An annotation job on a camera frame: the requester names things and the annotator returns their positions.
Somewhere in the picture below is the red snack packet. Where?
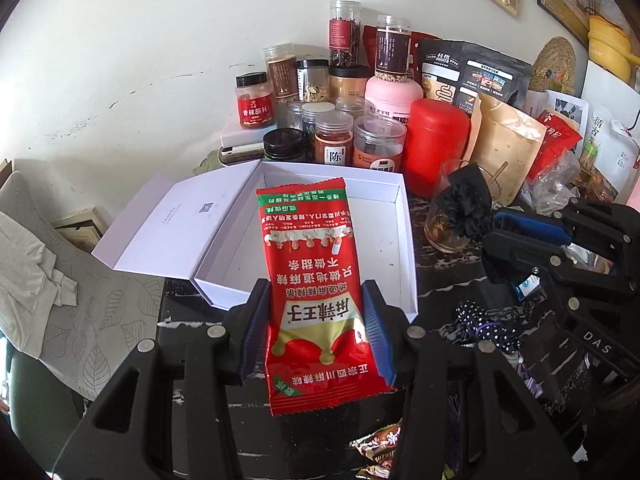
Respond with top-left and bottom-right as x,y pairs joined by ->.
256,178 -> 390,416

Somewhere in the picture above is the clear plastic bag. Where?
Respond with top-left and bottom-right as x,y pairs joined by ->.
520,150 -> 580,216

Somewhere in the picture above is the black scrunchie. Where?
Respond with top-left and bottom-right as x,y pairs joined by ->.
435,162 -> 492,242

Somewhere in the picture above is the polka dot fabric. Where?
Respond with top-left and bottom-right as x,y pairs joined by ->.
438,300 -> 521,354

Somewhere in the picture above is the kraft paper pouch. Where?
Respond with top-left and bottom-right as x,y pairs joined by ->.
465,92 -> 546,206

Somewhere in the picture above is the red foil bag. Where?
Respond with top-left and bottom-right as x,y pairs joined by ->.
527,110 -> 582,181

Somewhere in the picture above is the glass mug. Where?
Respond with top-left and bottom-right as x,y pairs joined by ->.
424,159 -> 501,254

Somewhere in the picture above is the white open gift box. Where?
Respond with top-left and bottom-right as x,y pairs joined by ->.
92,160 -> 419,318

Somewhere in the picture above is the brown patterned snack wrapper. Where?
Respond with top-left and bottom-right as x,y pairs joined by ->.
349,422 -> 401,479

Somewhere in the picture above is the grey leaf pattern chair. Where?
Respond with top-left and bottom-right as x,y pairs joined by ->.
1,171 -> 164,400

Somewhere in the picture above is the red cylindrical canister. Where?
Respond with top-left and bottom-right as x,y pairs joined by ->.
401,99 -> 471,198

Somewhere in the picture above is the woven straw hat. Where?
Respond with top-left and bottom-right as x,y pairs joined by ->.
528,36 -> 576,94

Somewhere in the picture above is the black printed pouch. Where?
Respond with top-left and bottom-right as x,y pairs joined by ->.
416,39 -> 533,115

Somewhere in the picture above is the clear jar orange label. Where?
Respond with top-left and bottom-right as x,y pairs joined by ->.
352,115 -> 407,172

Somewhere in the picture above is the black lid jar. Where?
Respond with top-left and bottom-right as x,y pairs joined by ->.
262,128 -> 305,162

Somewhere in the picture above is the clear jar red powder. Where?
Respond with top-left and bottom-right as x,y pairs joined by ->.
314,110 -> 354,166

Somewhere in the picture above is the yellow pot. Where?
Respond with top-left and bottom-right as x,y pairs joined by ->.
588,14 -> 639,84

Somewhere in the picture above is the pink lidded jar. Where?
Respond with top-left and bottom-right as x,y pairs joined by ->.
364,77 -> 423,124

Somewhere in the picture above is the white cloth on chair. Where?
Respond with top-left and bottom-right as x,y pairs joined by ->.
0,214 -> 77,359

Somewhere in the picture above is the red label sauce jar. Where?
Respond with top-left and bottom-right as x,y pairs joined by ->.
235,72 -> 274,129

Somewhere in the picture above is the tall jar brown label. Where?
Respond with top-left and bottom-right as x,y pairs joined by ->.
374,14 -> 411,81

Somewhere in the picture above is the jar with dried slices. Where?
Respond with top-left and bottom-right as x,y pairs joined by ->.
296,58 -> 330,103

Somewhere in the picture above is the brown spice jar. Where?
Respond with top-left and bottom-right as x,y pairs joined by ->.
264,44 -> 298,103

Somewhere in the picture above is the tall jar dark tea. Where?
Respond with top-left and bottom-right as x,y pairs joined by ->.
329,0 -> 361,68

